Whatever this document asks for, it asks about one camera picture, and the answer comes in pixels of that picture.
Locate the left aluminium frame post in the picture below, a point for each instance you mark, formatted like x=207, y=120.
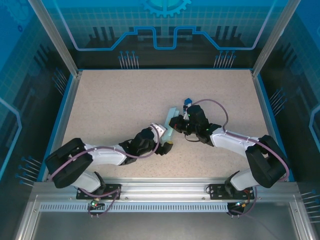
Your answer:
x=55, y=37

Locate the right aluminium frame post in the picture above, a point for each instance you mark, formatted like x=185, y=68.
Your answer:
x=275, y=37

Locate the right aluminium side rail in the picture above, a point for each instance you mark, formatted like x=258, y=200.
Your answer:
x=267, y=112

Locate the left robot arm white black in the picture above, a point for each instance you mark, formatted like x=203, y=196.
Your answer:
x=107, y=156

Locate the small blue block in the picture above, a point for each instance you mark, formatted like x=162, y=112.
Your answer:
x=188, y=101

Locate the small connector with green light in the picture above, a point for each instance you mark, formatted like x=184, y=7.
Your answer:
x=94, y=203
x=241, y=203

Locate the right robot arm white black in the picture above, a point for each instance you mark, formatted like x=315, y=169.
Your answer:
x=232, y=140

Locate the aluminium frame post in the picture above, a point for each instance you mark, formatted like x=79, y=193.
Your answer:
x=275, y=37
x=55, y=37

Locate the aluminium side rail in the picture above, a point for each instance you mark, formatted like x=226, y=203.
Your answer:
x=267, y=112
x=67, y=112

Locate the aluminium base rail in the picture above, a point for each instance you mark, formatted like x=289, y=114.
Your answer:
x=162, y=187

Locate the light blue paper box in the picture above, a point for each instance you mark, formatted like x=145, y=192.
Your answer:
x=172, y=112

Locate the left aluminium side rail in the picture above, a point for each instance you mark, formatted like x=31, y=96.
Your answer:
x=67, y=112

